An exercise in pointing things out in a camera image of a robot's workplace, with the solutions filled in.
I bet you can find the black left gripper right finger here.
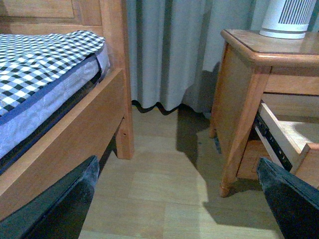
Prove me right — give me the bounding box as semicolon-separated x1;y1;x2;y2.
257;157;319;239

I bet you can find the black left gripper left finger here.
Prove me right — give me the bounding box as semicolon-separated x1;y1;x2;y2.
0;156;100;239

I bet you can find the wooden drawer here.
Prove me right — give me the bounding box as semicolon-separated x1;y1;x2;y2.
236;140;272;180
254;93;319;188

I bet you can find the blue quilted mattress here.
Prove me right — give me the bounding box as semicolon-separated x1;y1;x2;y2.
0;44;110;173

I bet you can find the wooden nightstand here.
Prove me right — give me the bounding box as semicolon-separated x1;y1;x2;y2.
210;29;319;197

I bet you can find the blue checkered bed sheet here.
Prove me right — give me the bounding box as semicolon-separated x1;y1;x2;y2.
0;30;105;116

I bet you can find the white ribbed air purifier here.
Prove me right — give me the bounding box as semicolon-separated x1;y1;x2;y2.
259;0;316;39

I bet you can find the grey-blue curtain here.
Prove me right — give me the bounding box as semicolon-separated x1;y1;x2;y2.
127;0;269;115

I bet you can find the wooden bed frame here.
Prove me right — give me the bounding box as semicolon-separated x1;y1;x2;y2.
0;0;134;218

